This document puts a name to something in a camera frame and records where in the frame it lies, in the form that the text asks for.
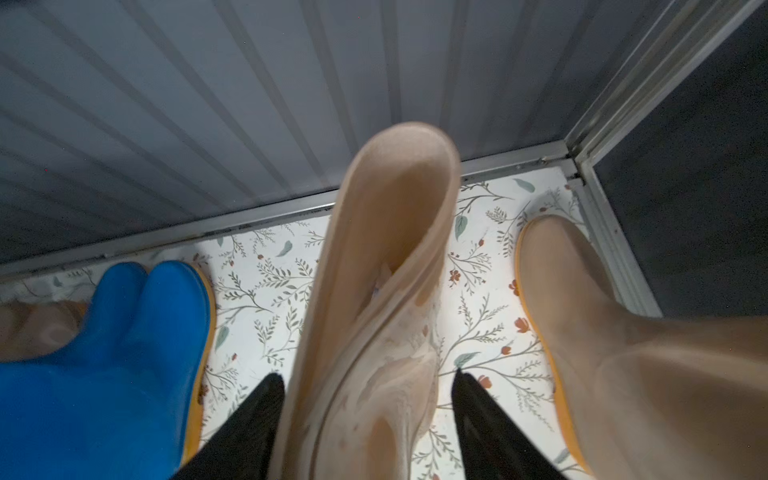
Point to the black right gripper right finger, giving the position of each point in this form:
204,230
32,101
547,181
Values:
491,444

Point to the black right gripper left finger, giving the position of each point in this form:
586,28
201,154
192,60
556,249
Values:
242,447

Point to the blue rain boot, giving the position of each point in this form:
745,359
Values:
136,415
108,317

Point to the beige rain boot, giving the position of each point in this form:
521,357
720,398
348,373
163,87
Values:
638,397
363,388
30,331

